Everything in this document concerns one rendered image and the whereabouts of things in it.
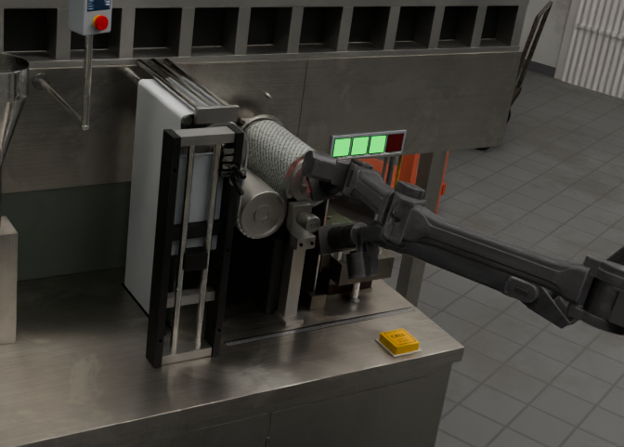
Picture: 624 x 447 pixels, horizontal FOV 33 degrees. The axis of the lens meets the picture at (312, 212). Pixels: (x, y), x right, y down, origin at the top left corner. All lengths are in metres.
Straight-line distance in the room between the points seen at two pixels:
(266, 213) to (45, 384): 0.63
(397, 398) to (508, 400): 1.60
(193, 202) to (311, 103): 0.69
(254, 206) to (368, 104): 0.62
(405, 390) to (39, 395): 0.89
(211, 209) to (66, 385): 0.48
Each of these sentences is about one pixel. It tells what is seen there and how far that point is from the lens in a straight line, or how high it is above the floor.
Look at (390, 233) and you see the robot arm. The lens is 1.78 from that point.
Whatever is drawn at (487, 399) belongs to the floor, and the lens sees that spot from 4.15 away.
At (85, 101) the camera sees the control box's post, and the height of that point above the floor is 1.47.
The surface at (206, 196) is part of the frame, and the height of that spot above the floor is 1.29.
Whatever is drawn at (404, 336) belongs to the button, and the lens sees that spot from 2.56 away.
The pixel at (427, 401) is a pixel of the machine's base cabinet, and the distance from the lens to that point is 2.68.
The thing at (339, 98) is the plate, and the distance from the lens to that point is 2.86.
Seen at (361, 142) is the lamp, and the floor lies 1.19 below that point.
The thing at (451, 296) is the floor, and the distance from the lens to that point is 4.83.
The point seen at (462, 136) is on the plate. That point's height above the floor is 1.18.
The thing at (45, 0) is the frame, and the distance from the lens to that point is 2.44.
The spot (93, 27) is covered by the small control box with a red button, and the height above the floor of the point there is 1.63.
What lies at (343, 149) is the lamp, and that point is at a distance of 2.92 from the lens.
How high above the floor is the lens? 2.18
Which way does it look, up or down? 24 degrees down
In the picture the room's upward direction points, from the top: 8 degrees clockwise
